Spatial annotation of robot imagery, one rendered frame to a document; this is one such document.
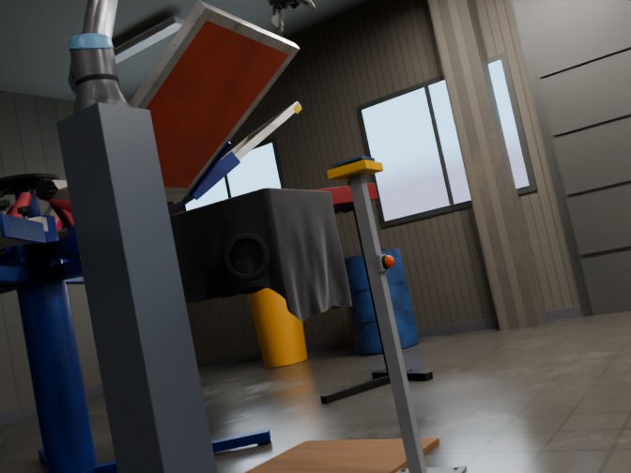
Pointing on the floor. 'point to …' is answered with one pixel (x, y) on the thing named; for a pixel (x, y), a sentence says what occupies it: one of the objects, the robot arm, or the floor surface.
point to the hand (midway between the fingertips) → (299, 24)
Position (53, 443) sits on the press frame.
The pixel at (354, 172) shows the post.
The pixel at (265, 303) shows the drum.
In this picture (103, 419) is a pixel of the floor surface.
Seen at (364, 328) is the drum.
